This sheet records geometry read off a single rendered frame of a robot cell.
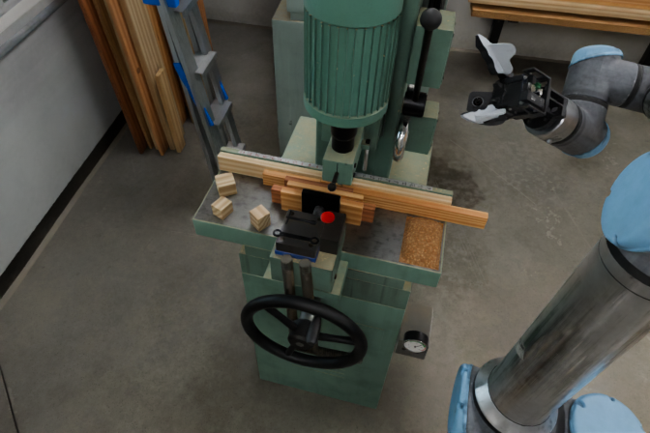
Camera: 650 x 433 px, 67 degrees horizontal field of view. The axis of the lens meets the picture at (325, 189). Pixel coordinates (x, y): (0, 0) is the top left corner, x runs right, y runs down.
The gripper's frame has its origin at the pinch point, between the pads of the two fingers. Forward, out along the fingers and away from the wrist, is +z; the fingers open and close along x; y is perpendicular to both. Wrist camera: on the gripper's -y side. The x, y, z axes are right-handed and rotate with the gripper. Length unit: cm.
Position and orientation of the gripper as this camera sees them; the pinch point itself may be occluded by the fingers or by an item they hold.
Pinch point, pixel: (464, 74)
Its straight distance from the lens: 91.7
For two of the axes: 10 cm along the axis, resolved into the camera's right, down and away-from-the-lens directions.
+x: -2.2, 9.6, -1.6
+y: 5.4, -0.1, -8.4
